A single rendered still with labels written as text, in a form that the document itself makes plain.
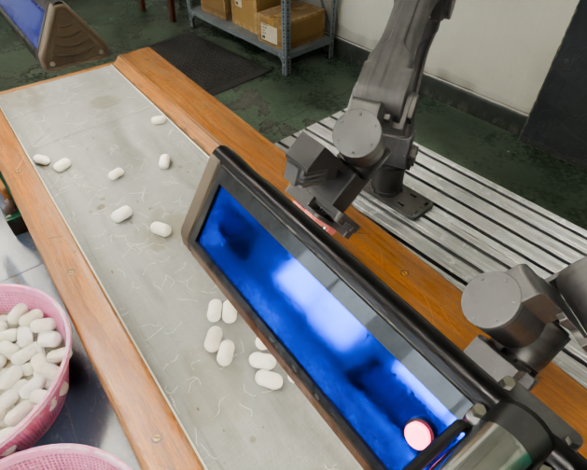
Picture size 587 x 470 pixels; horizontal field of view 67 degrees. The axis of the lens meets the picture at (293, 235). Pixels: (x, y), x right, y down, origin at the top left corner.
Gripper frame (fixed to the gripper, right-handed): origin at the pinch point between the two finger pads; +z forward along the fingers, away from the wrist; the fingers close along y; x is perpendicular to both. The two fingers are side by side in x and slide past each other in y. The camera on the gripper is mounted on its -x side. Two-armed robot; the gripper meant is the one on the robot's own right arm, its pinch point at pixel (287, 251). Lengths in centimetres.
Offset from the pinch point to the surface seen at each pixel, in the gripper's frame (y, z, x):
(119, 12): -353, -18, 122
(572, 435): 35.9, -9.0, -31.1
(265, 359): 9.3, 11.6, -2.6
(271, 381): 12.2, 12.6, -3.2
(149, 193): -33.3, 10.7, 0.7
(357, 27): -171, -100, 162
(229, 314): 0.5, 11.7, -2.7
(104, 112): -68, 8, 3
